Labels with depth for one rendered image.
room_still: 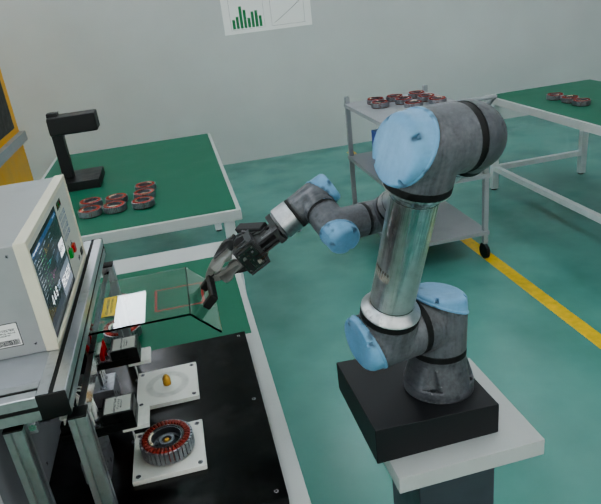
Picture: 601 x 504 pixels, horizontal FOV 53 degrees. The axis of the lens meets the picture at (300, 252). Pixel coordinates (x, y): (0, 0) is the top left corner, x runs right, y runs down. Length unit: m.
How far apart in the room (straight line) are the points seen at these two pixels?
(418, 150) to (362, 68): 5.84
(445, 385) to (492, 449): 0.16
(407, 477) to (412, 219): 0.53
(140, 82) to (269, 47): 1.35
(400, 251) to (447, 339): 0.28
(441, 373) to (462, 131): 0.55
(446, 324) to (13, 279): 0.80
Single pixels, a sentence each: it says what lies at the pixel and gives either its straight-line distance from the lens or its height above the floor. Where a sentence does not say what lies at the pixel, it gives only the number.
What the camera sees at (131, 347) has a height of 0.92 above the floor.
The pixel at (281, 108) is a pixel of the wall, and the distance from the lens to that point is 6.57.
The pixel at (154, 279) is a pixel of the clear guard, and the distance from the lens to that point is 1.44.
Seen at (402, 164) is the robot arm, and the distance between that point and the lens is 0.93.
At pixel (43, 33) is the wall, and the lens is 6.47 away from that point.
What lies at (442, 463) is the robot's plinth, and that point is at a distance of 1.30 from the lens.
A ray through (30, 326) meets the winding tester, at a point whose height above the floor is 1.17.
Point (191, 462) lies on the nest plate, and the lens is 1.32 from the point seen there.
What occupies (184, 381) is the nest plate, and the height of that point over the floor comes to 0.78.
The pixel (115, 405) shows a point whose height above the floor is 0.92.
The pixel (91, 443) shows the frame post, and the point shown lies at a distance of 1.10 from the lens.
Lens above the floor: 1.64
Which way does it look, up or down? 24 degrees down
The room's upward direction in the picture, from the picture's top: 7 degrees counter-clockwise
